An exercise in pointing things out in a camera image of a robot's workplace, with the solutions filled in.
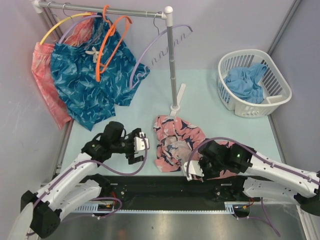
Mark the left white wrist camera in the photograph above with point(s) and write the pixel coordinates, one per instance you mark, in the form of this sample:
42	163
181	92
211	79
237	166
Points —
141	142

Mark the light blue garment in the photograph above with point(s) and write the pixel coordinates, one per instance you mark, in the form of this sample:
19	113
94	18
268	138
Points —
243	82

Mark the blue fish print shorts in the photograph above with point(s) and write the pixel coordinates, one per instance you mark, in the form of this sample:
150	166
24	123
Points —
93	77

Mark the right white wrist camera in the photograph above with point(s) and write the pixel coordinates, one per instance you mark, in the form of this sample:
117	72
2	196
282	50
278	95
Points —
194	170

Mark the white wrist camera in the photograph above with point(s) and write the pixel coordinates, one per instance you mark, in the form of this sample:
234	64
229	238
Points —
141	142
194	170

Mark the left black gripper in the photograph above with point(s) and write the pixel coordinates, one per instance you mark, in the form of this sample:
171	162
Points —
130	156

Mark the white clothes rack stand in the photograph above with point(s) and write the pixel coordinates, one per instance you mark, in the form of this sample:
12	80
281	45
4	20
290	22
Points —
166	15

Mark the yellow plastic hanger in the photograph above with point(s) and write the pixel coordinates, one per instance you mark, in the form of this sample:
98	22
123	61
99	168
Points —
60	23

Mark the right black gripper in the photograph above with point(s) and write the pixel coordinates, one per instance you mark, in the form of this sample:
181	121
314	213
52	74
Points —
201	163

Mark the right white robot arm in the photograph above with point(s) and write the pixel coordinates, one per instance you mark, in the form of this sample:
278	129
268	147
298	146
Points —
306	184

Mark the pink shark print shorts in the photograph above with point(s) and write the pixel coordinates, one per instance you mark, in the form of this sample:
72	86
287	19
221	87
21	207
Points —
177	138

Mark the coral pink tie-dye shorts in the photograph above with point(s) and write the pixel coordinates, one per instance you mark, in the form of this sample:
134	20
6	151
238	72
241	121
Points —
40	68

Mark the white plastic laundry basket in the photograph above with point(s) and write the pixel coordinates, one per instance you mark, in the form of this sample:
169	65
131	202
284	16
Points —
276	90

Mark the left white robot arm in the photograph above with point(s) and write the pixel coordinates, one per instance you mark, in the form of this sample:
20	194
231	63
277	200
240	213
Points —
73	187

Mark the lilac hanger with blue shorts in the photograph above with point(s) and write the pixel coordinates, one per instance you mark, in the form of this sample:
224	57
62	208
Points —
76	23

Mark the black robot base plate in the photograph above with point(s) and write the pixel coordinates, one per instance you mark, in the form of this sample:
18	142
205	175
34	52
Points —
175	193

